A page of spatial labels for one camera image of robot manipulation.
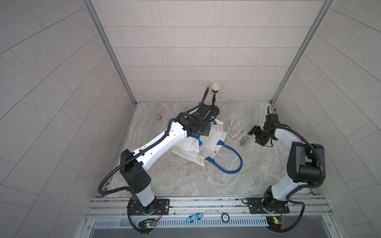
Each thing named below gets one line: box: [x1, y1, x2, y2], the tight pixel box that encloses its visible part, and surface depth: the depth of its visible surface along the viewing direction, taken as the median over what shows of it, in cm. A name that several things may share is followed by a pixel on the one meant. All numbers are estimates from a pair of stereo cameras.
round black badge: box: [221, 212, 230, 223], surface depth 70 cm
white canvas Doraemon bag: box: [170, 117, 244, 175], surface depth 86 cm
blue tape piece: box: [186, 213, 204, 223], surface depth 68 cm
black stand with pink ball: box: [208, 82, 221, 117], surface depth 104 cm
